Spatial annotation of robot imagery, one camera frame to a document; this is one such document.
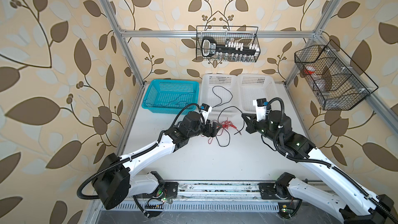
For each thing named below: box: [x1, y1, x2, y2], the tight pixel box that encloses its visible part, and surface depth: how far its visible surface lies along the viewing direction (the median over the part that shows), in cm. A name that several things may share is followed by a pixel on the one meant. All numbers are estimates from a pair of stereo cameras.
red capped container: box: [303, 65, 316, 75], surface depth 84 cm
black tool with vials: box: [201, 36, 260, 62], surface depth 86 cm
